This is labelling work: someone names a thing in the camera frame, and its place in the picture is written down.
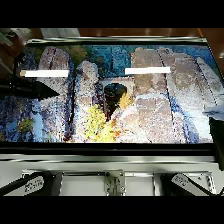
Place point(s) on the silver frame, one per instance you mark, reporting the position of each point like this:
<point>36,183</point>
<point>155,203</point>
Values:
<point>100,166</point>

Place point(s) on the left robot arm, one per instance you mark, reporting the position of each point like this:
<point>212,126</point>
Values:
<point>20,186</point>

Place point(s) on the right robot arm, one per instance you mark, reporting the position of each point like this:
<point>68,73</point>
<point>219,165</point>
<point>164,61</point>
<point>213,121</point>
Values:
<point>182,184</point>

